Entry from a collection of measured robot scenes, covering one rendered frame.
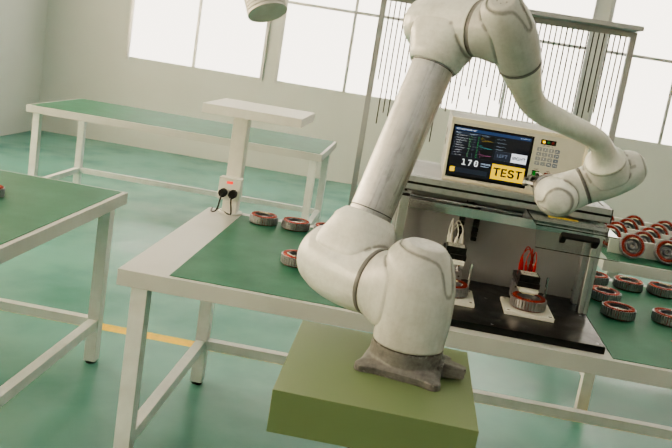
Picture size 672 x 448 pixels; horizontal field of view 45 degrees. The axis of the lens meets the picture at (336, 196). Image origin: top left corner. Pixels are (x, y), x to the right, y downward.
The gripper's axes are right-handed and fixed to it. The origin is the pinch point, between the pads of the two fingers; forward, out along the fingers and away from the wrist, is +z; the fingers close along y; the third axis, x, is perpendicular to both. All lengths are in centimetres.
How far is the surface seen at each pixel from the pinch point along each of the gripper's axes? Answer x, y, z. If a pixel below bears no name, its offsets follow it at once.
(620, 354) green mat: -43, 29, -23
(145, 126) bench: -46, -222, 286
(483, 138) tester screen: 8.4, -18.0, 9.4
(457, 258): -29.6, -19.5, 0.9
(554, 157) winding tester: 6.3, 5.0, 9.4
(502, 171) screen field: -0.9, -10.1, 9.4
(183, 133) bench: -46, -195, 286
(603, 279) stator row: -40, 40, 54
